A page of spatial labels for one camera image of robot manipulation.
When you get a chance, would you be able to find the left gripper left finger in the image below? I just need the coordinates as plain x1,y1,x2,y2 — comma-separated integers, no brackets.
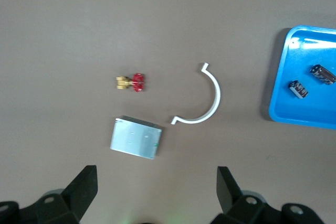
19,165,98,224

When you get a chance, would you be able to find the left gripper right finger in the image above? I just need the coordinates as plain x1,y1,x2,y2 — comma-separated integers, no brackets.
216,166,284,224

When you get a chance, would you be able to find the silver metal box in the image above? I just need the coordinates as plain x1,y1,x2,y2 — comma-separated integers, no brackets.
109,115,163,161

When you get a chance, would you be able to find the blue plastic tray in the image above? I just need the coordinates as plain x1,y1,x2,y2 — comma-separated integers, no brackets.
268,25,336,131

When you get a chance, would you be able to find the brass valve red handwheel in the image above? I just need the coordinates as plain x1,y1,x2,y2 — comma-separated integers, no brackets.
115,72,146,93

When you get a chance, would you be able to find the brown table cover mat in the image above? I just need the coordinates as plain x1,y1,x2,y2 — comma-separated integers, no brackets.
0,0,336,224

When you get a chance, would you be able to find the white half-ring pipe clamp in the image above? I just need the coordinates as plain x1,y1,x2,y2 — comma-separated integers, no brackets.
170,62,221,125

